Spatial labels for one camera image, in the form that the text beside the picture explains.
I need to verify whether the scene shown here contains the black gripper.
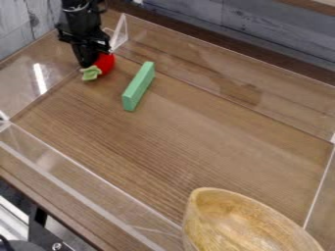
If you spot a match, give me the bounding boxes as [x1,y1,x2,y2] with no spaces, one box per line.
[57,0,110,68]

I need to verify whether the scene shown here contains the red plush strawberry toy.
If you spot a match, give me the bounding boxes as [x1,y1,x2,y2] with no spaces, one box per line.
[81,53,115,81]

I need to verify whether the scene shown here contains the green rectangular block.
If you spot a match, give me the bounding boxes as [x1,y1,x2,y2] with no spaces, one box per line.
[122,62,157,112]

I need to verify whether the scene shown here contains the wooden bowl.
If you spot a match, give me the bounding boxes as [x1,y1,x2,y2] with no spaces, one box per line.
[182,187,325,251]

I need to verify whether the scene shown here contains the clear acrylic corner bracket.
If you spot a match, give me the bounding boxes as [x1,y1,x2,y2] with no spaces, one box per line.
[103,14,129,52]

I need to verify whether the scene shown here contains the clear acrylic tray enclosure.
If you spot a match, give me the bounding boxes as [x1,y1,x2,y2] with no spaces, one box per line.
[0,18,335,251]

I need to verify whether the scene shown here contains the black table leg bracket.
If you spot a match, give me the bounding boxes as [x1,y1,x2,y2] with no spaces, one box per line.
[29,208,75,251]

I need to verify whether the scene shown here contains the black cable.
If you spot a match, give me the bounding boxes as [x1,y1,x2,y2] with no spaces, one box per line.
[0,233,18,251]

